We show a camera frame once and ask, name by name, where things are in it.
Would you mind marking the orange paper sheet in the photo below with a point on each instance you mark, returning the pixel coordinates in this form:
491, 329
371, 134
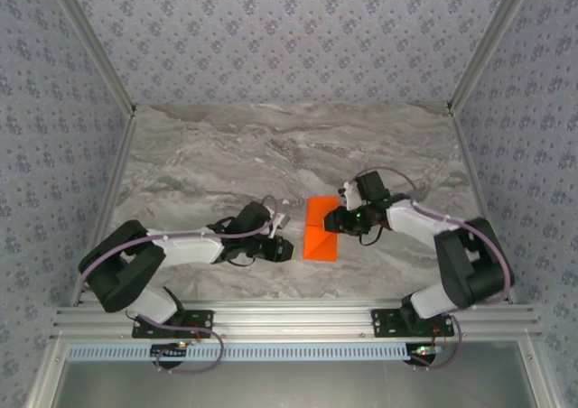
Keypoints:
316, 245

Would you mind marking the right black-white robot arm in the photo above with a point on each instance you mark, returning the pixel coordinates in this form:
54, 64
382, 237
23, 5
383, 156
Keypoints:
469, 263

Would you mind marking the left black-white robot arm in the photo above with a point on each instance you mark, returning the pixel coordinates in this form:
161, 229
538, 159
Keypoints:
117, 272

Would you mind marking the grey metal panel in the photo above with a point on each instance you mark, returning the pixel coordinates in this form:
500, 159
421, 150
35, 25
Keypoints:
293, 385

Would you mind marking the left small control board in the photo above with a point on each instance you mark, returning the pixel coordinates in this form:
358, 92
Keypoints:
169, 350

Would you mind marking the small control board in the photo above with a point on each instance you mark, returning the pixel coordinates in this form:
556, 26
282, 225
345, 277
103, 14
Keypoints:
169, 350
424, 349

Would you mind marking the right small control board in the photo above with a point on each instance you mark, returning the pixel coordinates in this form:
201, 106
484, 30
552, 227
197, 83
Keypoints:
424, 349

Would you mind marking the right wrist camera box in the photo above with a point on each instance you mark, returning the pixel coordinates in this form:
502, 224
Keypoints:
350, 193

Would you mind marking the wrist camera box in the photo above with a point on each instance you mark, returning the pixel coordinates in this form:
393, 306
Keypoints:
283, 219
350, 193

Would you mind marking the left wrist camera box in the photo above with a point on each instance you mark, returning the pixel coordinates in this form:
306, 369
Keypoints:
283, 219

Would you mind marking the long aluminium mounting rail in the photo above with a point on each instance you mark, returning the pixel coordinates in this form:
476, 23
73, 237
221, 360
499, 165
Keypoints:
293, 322

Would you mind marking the right aluminium side rail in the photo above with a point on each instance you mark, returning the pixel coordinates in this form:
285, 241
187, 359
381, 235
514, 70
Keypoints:
467, 164

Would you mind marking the aluminium side rail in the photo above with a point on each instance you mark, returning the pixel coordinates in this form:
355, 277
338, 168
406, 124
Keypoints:
467, 164
119, 164

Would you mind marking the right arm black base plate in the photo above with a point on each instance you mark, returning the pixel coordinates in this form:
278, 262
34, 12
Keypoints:
384, 327

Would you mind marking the left aluminium side rail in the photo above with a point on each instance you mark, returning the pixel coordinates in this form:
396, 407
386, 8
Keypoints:
119, 164

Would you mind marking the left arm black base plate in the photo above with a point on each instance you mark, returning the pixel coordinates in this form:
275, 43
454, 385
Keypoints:
143, 331

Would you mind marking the right aluminium frame post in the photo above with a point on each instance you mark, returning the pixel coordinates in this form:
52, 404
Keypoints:
489, 42

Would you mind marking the aluminium frame post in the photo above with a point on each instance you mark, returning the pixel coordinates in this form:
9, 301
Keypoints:
95, 42
489, 42

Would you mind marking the left aluminium frame post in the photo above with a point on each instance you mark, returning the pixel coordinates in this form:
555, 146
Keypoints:
95, 42

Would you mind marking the right lower aluminium frame bar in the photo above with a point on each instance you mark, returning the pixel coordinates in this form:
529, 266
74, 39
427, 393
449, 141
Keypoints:
542, 381

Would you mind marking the aluminium frame bar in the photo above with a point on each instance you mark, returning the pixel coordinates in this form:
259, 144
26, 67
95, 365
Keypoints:
49, 381
542, 381

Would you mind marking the left lower aluminium frame bar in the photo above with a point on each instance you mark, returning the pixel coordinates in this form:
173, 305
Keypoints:
49, 381

